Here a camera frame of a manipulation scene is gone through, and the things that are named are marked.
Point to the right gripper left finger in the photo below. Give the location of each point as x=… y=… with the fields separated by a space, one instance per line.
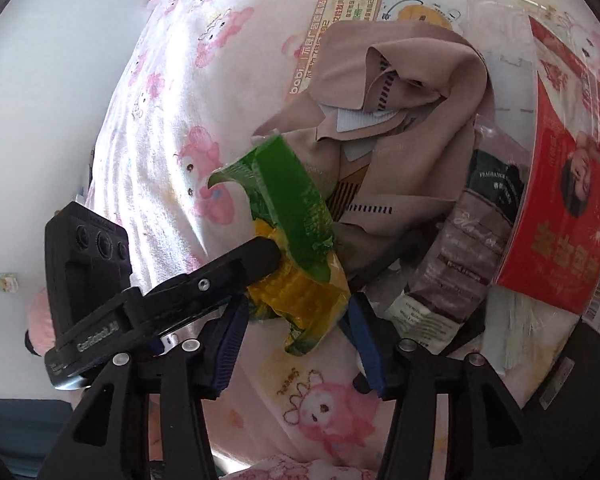
x=107 y=436

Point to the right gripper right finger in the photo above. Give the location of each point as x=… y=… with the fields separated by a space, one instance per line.
x=452 y=419

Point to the green yellow corn snack bag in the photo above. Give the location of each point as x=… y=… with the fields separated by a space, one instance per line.
x=309 y=289

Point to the pink clothing pile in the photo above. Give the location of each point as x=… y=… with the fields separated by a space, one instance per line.
x=41 y=331

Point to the white paper tissue pack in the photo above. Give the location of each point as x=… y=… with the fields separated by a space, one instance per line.
x=523 y=331

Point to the red packaged booklet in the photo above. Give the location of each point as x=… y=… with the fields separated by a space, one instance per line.
x=554 y=254

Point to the pink cartoon print bedsheet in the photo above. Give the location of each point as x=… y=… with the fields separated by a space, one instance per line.
x=204 y=75

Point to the beige folded cloth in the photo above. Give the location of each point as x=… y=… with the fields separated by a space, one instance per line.
x=397 y=101

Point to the orange bordered leaflet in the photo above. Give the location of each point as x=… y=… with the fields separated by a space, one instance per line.
x=326 y=14

